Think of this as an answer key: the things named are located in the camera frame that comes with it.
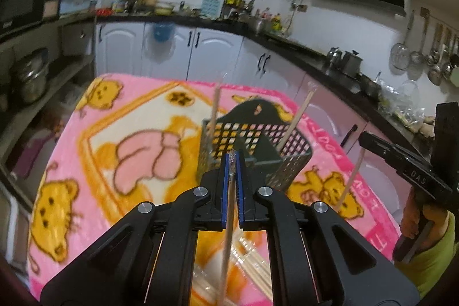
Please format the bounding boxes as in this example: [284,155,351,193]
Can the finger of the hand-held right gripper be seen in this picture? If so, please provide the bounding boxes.
[359,131,453,200]

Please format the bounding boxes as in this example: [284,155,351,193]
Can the pink cabinet door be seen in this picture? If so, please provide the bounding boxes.
[294,77,413,217]

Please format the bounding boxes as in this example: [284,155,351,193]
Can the wooden chopsticks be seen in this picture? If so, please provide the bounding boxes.
[278,82,318,151]
[209,74,227,163]
[215,148,241,306]
[335,147,367,211]

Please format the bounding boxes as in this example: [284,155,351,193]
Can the black microwave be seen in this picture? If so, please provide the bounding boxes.
[0,0,53,38]

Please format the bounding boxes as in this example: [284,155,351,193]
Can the white cabinet door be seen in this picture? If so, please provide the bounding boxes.
[95,22,146,77]
[262,48,312,102]
[141,24,195,81]
[231,37,265,89]
[187,29,245,82]

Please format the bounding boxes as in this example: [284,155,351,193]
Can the blue storage box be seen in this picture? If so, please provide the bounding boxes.
[58,0,92,15]

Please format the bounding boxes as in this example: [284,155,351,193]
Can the ginger root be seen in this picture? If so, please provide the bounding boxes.
[412,115,437,139]

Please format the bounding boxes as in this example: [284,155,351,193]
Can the person's right hand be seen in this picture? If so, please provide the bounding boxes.
[400,188,450,249]

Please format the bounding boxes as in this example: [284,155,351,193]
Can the dark green utensil basket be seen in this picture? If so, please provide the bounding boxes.
[198,100,312,192]

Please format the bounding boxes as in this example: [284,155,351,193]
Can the steel kettle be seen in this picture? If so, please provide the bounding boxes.
[326,46,344,69]

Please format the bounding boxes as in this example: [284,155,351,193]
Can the stacked steel pots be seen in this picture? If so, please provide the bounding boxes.
[10,48,50,104]

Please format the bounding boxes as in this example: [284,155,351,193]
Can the steel canister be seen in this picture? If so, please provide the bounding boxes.
[342,50,364,78]

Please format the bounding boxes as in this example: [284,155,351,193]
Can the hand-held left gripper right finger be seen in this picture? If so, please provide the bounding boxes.
[235,153,420,306]

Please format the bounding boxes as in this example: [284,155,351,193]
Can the pile of chopsticks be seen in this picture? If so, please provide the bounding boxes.
[192,238,273,306]

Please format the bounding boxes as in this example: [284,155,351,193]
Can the clear plastic bag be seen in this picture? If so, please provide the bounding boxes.
[379,79,428,124]

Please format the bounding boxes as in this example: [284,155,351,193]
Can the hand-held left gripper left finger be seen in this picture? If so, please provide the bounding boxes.
[39,153,234,306]

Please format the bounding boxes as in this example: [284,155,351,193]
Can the pink printed blanket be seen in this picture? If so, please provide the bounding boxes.
[27,73,402,306]

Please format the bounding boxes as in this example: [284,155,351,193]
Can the steel ladle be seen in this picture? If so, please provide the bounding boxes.
[410,14,427,66]

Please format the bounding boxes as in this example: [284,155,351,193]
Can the steel saucepan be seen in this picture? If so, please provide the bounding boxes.
[360,70,383,98]

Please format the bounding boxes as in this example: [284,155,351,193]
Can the person's right forearm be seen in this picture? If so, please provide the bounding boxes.
[394,209,459,300]

